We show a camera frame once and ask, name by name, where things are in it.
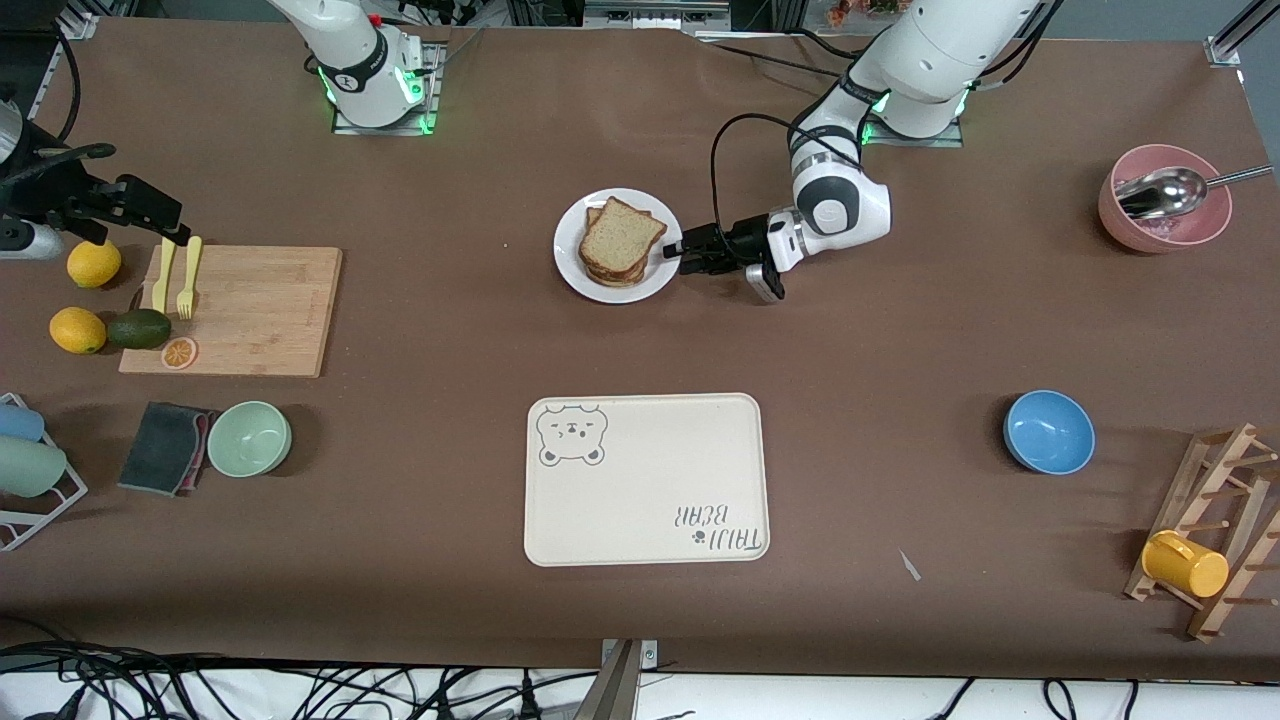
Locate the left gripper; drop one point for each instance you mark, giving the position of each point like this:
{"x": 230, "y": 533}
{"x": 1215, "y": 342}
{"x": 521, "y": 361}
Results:
{"x": 744, "y": 240}

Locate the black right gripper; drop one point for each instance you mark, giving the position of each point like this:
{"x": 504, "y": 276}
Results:
{"x": 62, "y": 195}

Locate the white round plate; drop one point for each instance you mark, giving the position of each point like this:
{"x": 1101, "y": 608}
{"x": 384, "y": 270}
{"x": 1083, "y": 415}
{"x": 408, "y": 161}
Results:
{"x": 570, "y": 260}

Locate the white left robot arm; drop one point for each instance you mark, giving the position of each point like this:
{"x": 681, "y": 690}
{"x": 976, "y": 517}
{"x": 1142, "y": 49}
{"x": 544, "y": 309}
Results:
{"x": 930, "y": 50}

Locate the yellow plastic knife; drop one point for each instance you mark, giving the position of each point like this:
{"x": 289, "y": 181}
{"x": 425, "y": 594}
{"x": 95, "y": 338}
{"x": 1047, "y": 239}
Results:
{"x": 163, "y": 275}

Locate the yellow plastic fork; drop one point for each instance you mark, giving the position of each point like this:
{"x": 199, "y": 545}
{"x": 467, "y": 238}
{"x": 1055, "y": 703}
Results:
{"x": 189, "y": 275}

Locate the yellow lemon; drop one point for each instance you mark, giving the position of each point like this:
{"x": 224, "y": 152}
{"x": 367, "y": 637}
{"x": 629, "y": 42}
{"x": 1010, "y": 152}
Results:
{"x": 94, "y": 265}
{"x": 77, "y": 331}

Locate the stacked bread slices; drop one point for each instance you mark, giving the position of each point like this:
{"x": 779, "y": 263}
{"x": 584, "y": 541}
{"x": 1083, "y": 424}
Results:
{"x": 615, "y": 280}

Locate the green avocado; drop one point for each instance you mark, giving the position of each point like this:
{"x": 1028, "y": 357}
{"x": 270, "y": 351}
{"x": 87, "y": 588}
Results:
{"x": 139, "y": 329}

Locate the wooden cutting board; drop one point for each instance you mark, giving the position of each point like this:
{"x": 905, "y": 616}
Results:
{"x": 260, "y": 310}

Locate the orange slice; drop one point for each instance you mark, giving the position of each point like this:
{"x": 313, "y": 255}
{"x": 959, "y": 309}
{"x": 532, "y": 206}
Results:
{"x": 179, "y": 353}

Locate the grey folded cloth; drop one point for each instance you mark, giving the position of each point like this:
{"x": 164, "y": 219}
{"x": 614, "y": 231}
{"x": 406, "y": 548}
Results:
{"x": 160, "y": 445}

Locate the mint green bowl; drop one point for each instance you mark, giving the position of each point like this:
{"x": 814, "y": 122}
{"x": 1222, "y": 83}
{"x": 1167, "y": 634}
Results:
{"x": 249, "y": 438}

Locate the cream bear print tray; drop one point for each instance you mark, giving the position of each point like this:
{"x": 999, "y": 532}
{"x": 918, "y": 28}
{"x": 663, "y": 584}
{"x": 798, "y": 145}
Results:
{"x": 645, "y": 480}

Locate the blue cup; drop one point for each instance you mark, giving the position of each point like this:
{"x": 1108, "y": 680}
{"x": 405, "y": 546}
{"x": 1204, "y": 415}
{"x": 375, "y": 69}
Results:
{"x": 20, "y": 423}

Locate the green cup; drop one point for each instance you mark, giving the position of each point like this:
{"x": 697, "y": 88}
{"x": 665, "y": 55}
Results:
{"x": 30, "y": 467}

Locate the small white paper scrap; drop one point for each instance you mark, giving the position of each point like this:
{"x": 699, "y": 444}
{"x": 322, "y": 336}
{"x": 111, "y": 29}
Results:
{"x": 909, "y": 566}

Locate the blue bowl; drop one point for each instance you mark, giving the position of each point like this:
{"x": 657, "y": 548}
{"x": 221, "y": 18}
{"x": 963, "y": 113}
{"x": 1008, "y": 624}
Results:
{"x": 1049, "y": 432}

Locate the pink bowl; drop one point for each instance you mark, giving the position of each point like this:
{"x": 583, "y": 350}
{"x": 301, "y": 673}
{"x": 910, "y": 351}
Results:
{"x": 1115, "y": 225}

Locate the metal scoop spoon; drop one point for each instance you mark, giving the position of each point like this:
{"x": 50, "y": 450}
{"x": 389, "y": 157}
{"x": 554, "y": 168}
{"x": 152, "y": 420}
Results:
{"x": 1160, "y": 192}

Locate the pink translucent ice cubes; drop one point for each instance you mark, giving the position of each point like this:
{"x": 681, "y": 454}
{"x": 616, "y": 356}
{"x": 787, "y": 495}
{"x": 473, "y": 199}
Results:
{"x": 1165, "y": 229}

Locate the yellow mug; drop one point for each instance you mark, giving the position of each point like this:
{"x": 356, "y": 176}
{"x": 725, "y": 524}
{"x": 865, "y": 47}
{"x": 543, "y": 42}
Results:
{"x": 1185, "y": 565}

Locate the aluminium corner profile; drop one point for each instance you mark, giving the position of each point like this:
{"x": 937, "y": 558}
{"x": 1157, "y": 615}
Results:
{"x": 1235, "y": 30}

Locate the wooden mug rack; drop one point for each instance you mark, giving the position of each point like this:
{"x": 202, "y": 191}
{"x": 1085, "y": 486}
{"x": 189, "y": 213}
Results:
{"x": 1245, "y": 480}

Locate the aluminium profile camera post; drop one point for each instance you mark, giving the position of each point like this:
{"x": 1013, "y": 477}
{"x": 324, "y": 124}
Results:
{"x": 620, "y": 685}

